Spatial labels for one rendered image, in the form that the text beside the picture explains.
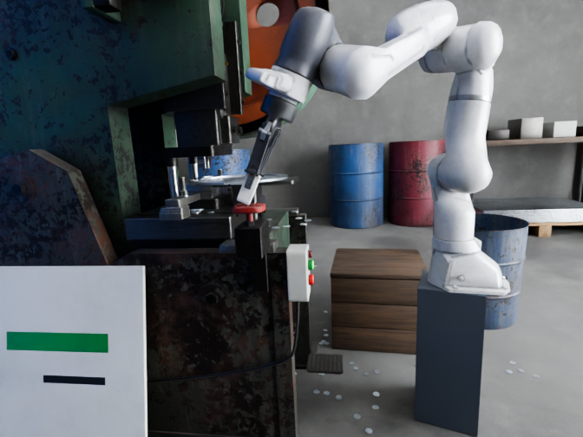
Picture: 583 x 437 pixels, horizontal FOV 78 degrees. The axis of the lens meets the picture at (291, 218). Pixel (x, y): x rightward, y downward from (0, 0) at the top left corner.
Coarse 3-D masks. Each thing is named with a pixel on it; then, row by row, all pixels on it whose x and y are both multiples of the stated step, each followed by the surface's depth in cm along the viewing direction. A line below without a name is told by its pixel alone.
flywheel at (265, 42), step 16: (256, 0) 137; (272, 0) 136; (288, 0) 135; (304, 0) 131; (256, 16) 140; (288, 16) 136; (256, 32) 139; (272, 32) 138; (256, 48) 140; (272, 48) 139; (256, 64) 141; (272, 64) 140; (256, 96) 144; (256, 112) 141
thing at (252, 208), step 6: (240, 204) 83; (252, 204) 81; (258, 204) 81; (264, 204) 81; (234, 210) 78; (240, 210) 78; (246, 210) 78; (252, 210) 78; (258, 210) 78; (264, 210) 81; (246, 216) 81; (252, 216) 81
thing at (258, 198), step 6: (282, 180) 105; (288, 180) 105; (294, 180) 106; (216, 186) 108; (234, 186) 109; (240, 186) 109; (258, 186) 112; (234, 192) 110; (258, 192) 112; (234, 198) 110; (252, 198) 109; (258, 198) 112; (234, 204) 110; (258, 216) 111
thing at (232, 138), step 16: (176, 112) 105; (192, 112) 104; (208, 112) 103; (224, 112) 107; (176, 128) 106; (192, 128) 105; (208, 128) 104; (224, 128) 106; (240, 128) 113; (192, 144) 106; (208, 144) 105; (224, 144) 110
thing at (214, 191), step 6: (198, 180) 119; (192, 186) 109; (198, 186) 108; (204, 186) 108; (210, 186) 108; (222, 186) 118; (204, 192) 108; (210, 192) 108; (216, 192) 112; (222, 192) 118; (204, 198) 109; (210, 198) 108
